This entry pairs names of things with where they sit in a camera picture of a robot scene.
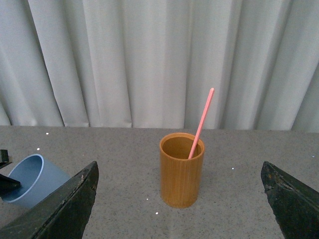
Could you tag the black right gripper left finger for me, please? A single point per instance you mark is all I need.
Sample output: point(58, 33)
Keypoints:
point(64, 214)

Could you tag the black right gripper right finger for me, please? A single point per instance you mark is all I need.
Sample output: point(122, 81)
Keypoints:
point(294, 204)

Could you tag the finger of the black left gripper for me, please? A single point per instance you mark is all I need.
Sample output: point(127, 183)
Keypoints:
point(7, 185)
point(4, 158)

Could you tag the blue plastic cup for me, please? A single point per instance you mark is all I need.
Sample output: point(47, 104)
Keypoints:
point(38, 178)

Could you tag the pink chopstick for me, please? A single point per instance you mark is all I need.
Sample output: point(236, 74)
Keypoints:
point(201, 122)

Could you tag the bamboo chopstick holder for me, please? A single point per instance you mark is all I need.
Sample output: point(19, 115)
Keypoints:
point(180, 175)

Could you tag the white curtain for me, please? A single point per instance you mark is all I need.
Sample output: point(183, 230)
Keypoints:
point(151, 63)

